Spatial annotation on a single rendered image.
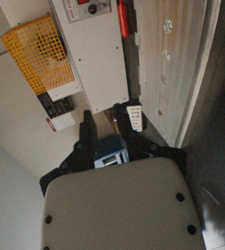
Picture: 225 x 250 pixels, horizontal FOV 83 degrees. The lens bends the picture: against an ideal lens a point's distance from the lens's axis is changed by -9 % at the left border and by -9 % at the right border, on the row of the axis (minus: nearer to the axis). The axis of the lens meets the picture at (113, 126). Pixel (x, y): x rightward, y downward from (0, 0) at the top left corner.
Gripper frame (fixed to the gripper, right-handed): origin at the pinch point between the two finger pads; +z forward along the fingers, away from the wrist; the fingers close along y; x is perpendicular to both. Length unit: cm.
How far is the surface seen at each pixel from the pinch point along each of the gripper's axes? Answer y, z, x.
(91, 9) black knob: 1.0, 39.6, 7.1
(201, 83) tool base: 15.6, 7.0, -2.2
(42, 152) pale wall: -149, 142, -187
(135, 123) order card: 8.7, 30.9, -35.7
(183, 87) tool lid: 13.4, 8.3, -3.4
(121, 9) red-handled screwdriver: 8.8, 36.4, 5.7
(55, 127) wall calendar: -105, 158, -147
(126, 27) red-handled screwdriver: 9.5, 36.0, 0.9
